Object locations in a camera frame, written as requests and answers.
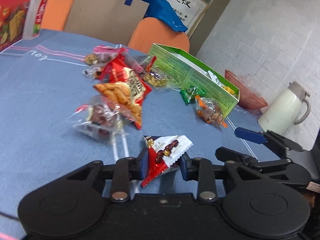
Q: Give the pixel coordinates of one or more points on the clear orange-top snack packet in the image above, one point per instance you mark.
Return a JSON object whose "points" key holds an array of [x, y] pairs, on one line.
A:
{"points": [[210, 111]]}

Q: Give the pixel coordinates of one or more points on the blue fabric bag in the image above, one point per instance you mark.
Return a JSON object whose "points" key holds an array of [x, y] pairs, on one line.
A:
{"points": [[162, 10]]}

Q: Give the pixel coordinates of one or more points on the small green candy packet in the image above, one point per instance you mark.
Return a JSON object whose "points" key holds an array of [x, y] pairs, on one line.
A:
{"points": [[188, 95]]}

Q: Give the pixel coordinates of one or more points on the white thermos jug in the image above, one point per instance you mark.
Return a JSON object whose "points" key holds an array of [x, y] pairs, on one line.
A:
{"points": [[291, 107]]}

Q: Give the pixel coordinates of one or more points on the orange chair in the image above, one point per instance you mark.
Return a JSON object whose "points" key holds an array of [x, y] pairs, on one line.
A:
{"points": [[151, 30], [56, 13]]}

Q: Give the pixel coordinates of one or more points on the brown paper bag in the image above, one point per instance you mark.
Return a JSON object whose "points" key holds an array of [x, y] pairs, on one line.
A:
{"points": [[113, 21]]}

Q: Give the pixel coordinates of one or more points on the right orange chair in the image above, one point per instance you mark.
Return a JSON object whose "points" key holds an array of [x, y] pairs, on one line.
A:
{"points": [[151, 30]]}

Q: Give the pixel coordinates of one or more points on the red cracker box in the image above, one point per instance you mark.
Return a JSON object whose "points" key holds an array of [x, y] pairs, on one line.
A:
{"points": [[12, 16]]}

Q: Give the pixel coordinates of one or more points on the white red chocolate packet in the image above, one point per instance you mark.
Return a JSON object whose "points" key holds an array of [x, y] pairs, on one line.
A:
{"points": [[163, 152]]}

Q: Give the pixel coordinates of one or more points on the clear dried fruit packet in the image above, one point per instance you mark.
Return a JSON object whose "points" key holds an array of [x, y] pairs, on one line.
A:
{"points": [[100, 118]]}

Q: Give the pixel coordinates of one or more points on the pink glass bowl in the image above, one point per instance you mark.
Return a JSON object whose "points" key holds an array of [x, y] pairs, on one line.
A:
{"points": [[249, 97]]}

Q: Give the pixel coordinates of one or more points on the white red drink bottle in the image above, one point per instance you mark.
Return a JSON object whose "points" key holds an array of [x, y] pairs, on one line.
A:
{"points": [[34, 19]]}

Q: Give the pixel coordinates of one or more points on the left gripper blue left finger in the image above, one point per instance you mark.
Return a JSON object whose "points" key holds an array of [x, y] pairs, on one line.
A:
{"points": [[122, 172]]}

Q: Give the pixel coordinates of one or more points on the pink-top clear snack packet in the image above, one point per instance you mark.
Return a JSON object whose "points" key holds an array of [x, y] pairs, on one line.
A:
{"points": [[102, 54]]}

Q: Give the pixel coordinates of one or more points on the red twist snack bag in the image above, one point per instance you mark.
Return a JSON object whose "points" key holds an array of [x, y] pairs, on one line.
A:
{"points": [[124, 88]]}

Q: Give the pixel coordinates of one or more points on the yellow chip bag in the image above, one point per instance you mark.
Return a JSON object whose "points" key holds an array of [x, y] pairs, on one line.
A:
{"points": [[229, 90]]}

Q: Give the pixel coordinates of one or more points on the left orange chair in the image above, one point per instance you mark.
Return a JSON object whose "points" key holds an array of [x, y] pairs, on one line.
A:
{"points": [[56, 13]]}

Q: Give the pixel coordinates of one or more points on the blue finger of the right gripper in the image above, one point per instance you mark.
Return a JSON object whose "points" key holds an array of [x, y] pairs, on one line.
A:
{"points": [[272, 140], [224, 154]]}

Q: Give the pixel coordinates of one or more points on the brown yellow nut packet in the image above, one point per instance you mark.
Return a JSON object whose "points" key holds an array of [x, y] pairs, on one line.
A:
{"points": [[153, 75]]}

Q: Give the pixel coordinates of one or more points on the green cardboard box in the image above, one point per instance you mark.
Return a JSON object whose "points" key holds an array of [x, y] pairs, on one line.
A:
{"points": [[188, 71]]}

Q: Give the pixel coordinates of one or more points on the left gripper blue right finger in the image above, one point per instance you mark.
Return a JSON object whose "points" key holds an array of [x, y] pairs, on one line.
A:
{"points": [[205, 174]]}

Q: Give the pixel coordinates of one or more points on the white snack packet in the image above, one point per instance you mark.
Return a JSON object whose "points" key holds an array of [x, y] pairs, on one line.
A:
{"points": [[214, 78]]}

